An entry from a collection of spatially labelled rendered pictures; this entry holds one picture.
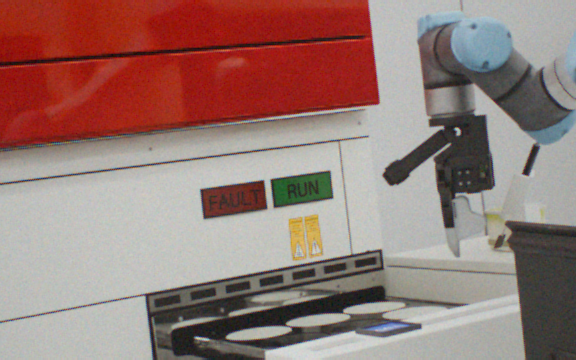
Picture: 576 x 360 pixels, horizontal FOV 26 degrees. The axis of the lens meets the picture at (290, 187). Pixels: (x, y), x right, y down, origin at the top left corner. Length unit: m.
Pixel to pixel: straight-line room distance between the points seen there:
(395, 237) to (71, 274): 2.25
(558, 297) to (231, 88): 0.83
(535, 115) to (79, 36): 0.66
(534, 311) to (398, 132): 2.75
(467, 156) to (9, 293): 0.70
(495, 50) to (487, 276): 0.38
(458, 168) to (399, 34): 2.23
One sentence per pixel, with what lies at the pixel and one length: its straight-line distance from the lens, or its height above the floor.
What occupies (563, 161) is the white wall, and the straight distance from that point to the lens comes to 4.46.
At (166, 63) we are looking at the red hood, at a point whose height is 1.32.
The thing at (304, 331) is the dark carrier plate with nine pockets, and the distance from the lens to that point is 1.84.
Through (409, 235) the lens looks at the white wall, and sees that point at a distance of 4.01.
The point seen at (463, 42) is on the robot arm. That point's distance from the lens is 1.71.
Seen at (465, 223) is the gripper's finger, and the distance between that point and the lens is 1.84.
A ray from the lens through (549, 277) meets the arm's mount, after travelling 1.24.
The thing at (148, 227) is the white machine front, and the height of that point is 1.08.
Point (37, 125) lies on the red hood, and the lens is 1.78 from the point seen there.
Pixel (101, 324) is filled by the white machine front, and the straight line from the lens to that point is 1.87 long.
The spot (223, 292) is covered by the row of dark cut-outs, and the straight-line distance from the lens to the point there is 1.96.
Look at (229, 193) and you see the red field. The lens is 1.96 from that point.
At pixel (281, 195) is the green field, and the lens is 2.00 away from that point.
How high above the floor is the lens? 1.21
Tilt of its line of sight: 3 degrees down
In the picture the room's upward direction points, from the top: 7 degrees counter-clockwise
